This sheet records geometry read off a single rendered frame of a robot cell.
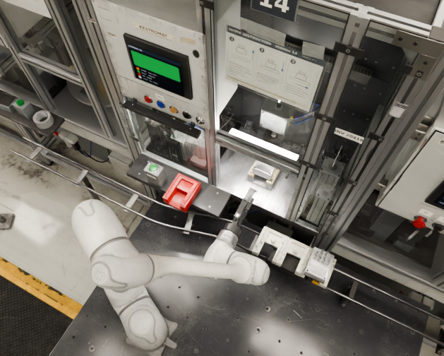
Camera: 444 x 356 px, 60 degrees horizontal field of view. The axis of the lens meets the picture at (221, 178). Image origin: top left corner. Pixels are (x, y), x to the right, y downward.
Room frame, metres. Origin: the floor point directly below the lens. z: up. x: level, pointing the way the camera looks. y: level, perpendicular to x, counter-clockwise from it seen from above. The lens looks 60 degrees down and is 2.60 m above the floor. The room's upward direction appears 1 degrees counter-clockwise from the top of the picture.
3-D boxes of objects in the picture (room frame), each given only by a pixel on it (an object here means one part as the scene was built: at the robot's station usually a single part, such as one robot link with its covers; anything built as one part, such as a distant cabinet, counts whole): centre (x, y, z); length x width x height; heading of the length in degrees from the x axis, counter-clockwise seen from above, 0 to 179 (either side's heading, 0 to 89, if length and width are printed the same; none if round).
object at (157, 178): (0.99, 0.32, 0.97); 0.08 x 0.08 x 0.12; 62
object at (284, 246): (0.59, -0.33, 0.84); 0.36 x 0.14 x 0.10; 62
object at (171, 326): (0.28, 0.32, 0.71); 0.22 x 0.18 x 0.06; 62
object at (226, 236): (0.62, -0.02, 1.01); 0.09 x 0.06 x 0.09; 62
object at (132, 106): (1.02, 0.24, 1.37); 0.36 x 0.04 x 0.04; 62
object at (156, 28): (1.14, 0.18, 1.60); 0.42 x 0.29 x 0.46; 62
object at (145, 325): (0.30, 0.34, 0.85); 0.18 x 0.16 x 0.22; 34
